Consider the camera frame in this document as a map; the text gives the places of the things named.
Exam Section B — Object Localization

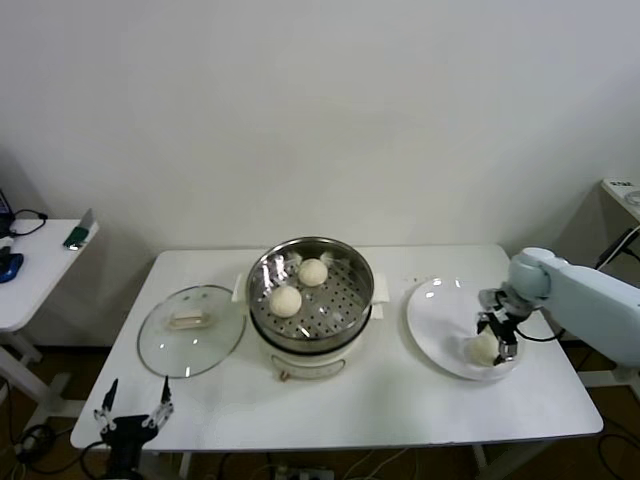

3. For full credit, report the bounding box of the stainless steel steamer basket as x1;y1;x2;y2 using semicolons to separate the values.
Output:
232;235;391;351

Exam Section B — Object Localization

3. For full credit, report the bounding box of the white steamed baozi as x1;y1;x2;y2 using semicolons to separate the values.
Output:
462;335;501;369
297;257;330;288
268;284;304;319

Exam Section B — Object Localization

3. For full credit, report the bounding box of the floor power adapter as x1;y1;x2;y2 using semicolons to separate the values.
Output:
14;424;56;456

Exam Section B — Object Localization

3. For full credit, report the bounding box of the white table leg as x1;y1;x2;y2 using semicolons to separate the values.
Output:
469;444;490;480
172;452;194;480

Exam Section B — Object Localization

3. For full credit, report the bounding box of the thin black cable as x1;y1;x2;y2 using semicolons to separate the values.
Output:
8;208;50;240

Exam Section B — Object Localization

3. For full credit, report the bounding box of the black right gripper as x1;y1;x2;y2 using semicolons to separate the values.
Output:
474;304;529;367

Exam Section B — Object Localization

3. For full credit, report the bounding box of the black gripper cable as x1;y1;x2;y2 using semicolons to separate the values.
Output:
79;438;114;464
517;324;566;344

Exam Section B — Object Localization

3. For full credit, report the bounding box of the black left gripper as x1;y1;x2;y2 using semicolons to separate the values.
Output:
93;375;176;480

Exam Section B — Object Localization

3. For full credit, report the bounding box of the blue computer mouse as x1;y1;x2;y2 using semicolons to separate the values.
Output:
0;252;25;285

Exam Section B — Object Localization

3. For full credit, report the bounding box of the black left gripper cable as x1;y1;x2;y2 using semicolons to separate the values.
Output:
79;438;114;464

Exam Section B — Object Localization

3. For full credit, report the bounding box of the white side table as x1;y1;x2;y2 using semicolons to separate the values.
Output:
0;217;101;426

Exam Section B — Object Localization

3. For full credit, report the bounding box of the grey floor power strip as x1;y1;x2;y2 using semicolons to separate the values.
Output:
272;464;336;480

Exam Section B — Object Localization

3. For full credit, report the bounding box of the white round plate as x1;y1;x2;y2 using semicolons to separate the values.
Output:
405;277;526;384

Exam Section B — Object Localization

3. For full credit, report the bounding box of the black cable with plug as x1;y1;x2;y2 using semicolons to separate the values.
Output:
593;238;624;271

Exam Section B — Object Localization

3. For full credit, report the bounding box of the round glass lid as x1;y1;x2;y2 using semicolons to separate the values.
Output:
136;283;247;379

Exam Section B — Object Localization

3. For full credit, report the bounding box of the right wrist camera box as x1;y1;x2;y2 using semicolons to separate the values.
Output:
477;286;511;315

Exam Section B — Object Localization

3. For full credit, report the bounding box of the white wall cable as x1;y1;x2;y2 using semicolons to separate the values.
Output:
614;227;640;254

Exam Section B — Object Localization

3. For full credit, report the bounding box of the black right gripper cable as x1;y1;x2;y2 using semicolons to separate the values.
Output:
517;324;566;344

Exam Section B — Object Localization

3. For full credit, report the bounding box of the dark laptop edge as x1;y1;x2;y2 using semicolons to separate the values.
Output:
0;187;15;239

